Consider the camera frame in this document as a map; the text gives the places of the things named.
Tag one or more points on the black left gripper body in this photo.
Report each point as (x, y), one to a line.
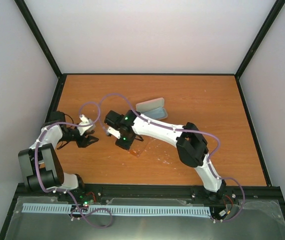
(66, 136)

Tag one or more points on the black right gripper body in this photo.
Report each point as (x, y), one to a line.
(127, 141)

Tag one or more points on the black enclosure frame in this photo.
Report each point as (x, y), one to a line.
(61, 78)

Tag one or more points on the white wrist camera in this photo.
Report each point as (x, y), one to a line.
(85, 125)
(113, 132)

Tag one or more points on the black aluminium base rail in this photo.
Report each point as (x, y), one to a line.
(190, 194)

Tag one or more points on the light blue cleaning cloth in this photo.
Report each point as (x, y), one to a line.
(156, 114)

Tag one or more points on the light blue slotted cable duct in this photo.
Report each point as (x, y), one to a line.
(118, 210)

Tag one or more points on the orange transparent sunglasses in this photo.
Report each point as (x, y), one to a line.
(139, 147)

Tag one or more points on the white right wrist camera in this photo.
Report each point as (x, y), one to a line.
(113, 132)

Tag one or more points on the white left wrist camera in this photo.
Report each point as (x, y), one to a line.
(85, 125)

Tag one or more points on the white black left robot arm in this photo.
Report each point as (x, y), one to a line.
(40, 166)

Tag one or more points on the clear acrylic front plate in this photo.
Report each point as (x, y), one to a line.
(258, 220)

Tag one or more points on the white pink glasses case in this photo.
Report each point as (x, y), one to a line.
(149, 105)

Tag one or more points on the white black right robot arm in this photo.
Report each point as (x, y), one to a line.
(189, 141)

